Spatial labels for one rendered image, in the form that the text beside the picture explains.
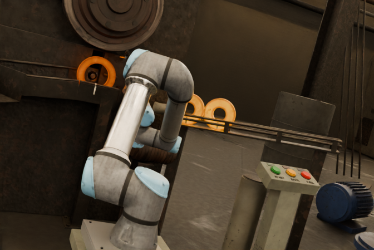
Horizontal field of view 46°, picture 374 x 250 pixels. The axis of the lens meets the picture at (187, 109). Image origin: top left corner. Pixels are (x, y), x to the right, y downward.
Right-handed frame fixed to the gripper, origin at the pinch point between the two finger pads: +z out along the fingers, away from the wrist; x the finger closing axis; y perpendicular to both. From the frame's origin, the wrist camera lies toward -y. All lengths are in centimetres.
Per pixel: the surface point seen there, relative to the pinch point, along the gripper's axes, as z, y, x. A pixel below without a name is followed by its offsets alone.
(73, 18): 15.9, 19.2, 30.0
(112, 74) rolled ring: 11.2, -1.0, 6.2
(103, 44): 13.5, 11.5, 14.0
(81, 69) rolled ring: 11.1, -2.3, 21.0
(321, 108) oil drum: 136, -37, -233
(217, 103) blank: -12.0, 6.0, -40.5
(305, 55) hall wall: 620, -95, -559
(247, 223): -61, -24, -49
